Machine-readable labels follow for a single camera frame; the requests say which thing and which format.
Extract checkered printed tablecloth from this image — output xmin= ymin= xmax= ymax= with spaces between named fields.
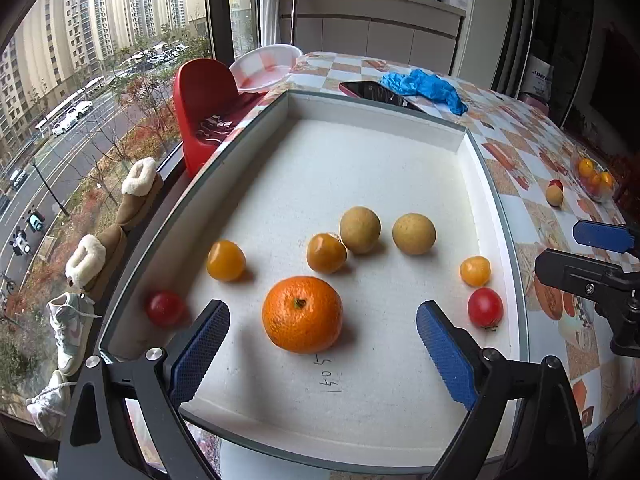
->
xmin=220 ymin=51 xmax=640 ymax=480

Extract large orange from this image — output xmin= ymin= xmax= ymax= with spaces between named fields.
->
xmin=261 ymin=275 xmax=345 ymax=354

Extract yellow loquat with dark stem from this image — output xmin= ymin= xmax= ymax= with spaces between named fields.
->
xmin=306 ymin=232 xmax=348 ymax=275

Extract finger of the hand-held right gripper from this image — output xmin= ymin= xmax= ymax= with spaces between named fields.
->
xmin=573 ymin=219 xmax=640 ymax=256
xmin=534 ymin=248 xmax=640 ymax=358

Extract small yellow loquat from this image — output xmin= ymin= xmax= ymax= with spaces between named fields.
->
xmin=459 ymin=256 xmax=492 ymax=288

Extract white sneaker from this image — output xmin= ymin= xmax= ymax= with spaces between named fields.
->
xmin=25 ymin=370 xmax=78 ymax=438
xmin=46 ymin=292 xmax=103 ymax=377

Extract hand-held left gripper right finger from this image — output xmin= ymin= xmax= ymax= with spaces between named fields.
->
xmin=416 ymin=300 xmax=591 ymax=480

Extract white foam tray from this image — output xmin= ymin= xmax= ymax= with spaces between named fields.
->
xmin=99 ymin=89 xmax=530 ymax=476

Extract crumpled blue rubber gloves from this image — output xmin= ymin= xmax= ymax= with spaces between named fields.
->
xmin=380 ymin=68 xmax=469 ymax=116

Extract white kitchen cabinet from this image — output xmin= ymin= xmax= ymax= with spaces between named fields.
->
xmin=279 ymin=0 xmax=468 ymax=76

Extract white plastic basin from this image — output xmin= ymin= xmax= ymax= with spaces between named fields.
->
xmin=229 ymin=44 xmax=303 ymax=95

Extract phone with red case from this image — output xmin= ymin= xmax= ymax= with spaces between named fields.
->
xmin=339 ymin=80 xmax=426 ymax=114

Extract red plastic chair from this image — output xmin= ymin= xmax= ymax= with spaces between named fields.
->
xmin=173 ymin=58 xmax=266 ymax=178

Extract tan fleece-lined boot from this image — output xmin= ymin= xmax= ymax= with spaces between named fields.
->
xmin=65 ymin=225 xmax=128 ymax=301
xmin=112 ymin=157 xmax=166 ymax=233

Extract glass bowl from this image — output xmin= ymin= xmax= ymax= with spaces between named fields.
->
xmin=570 ymin=145 xmax=621 ymax=204

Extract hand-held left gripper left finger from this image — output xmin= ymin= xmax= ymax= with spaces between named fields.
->
xmin=57 ymin=299 xmax=232 ymax=480

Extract white printed bag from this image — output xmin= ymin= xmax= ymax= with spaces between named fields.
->
xmin=527 ymin=55 xmax=555 ymax=103

